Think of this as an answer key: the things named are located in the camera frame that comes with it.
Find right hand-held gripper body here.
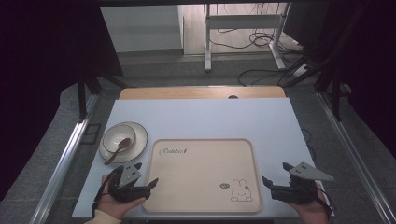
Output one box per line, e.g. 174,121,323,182
270,161,335,205

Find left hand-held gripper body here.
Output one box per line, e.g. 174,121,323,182
107,162,152,204

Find person's right hand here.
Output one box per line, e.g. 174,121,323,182
287,183,332,224

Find person's left hand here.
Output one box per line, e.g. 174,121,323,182
96,174,148,220

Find brown wooden spoon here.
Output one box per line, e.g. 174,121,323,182
104,137,133,166

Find white plate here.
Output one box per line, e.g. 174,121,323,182
98,120,149,164

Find white bowl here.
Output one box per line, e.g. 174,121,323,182
102,124,137,154

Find beige tray with rabbit print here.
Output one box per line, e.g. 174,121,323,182
142,138,263,215

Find white board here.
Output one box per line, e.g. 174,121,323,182
71,97,336,219

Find black stand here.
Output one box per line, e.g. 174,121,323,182
75,60,129,123
279,0,354,123

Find wooden table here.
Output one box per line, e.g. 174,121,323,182
119,85,287,101

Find white power strip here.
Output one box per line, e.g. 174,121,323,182
290,63,313,79

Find white cabinet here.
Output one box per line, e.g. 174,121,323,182
99,4,185,54

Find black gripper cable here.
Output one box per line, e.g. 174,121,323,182
313,186,333,217
92,167,124,217

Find thin black cable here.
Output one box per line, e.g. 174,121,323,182
300,127,318,161

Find metal rail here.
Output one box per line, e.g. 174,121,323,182
28,92,100,224
315,91,396,224

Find black floor cables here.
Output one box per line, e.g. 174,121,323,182
207,28,304,87

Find white desk frame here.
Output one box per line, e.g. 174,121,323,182
203,2,292,73

